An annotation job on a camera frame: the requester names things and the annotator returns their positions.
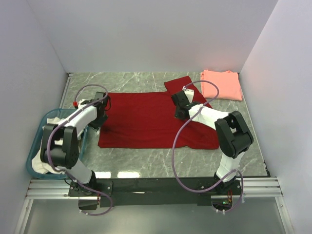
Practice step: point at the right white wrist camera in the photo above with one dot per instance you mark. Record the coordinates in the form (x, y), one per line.
(189, 93)

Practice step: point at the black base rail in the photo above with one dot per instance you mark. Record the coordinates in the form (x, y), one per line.
(150, 191)

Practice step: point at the red t shirt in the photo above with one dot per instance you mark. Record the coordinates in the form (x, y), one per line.
(142, 120)

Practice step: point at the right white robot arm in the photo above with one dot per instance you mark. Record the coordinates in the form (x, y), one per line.
(233, 134)

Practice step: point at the white cloth in basket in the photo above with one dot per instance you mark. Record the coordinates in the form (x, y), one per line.
(42, 167)

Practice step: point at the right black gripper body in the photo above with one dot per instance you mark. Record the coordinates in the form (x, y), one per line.
(177, 114)

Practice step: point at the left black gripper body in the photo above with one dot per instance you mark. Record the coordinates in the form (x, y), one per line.
(99, 122)

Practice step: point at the teal plastic basket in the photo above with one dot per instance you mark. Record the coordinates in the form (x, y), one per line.
(34, 146)

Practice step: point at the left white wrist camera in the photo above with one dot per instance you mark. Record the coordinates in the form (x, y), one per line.
(81, 103)

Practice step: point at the folded pink t shirt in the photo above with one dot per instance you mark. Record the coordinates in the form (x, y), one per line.
(227, 83)

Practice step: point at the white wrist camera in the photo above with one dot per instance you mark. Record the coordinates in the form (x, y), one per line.
(189, 93)
(81, 103)

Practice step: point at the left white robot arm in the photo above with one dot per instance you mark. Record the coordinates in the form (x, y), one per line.
(60, 147)

